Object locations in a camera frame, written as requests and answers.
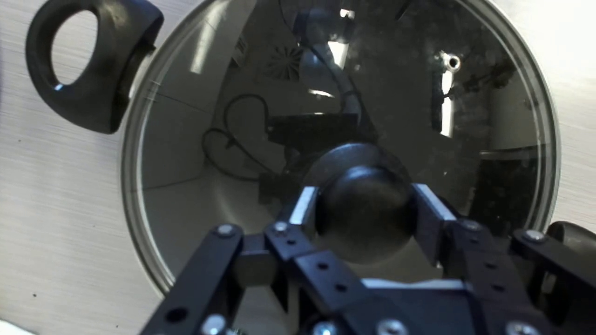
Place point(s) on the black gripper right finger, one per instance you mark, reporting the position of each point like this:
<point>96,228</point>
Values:
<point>496,280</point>

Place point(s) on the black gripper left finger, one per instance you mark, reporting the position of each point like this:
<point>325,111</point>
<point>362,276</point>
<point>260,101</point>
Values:
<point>206,273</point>

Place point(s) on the round glass lid black knob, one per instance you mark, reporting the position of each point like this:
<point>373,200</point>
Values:
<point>187,155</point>

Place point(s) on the black cooking pot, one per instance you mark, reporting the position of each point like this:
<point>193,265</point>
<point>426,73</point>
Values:
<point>118,77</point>

